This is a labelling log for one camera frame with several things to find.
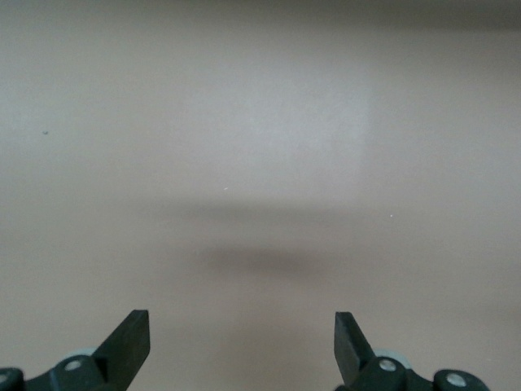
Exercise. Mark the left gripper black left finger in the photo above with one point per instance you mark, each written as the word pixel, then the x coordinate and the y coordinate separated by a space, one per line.
pixel 122 350

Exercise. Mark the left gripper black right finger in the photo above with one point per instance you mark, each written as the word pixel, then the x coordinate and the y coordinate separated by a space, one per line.
pixel 354 358

